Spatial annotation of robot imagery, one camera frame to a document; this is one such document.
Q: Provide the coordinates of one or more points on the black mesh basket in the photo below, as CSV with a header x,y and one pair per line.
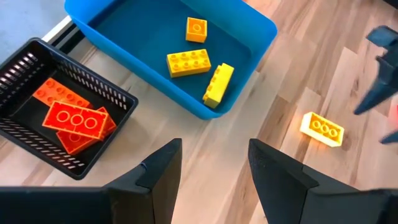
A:
x,y
21,121

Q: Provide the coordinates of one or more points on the yellow-orange toy brick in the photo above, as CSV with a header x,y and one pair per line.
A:
x,y
188,63
321,129

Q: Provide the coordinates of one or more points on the blue plastic bin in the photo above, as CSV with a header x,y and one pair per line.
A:
x,y
140,34

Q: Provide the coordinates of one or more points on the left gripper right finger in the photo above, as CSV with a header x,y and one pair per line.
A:
x,y
286,193

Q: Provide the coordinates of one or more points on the small red toy brick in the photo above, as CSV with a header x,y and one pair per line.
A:
x,y
395,118

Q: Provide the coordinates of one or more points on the black aluminium table frame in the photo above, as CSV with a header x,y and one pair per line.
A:
x,y
70,39

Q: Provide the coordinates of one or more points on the orange toy brick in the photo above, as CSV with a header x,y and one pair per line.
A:
x,y
56,91

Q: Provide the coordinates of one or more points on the small yellow toy brick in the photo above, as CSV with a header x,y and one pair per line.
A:
x,y
196,29

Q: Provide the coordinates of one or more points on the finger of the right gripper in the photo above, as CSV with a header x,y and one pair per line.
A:
x,y
387,81
392,138

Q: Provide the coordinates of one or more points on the lemon yellow toy brick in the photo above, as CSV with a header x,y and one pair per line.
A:
x,y
218,85

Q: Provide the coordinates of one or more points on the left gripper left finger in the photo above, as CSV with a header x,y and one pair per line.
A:
x,y
149,193

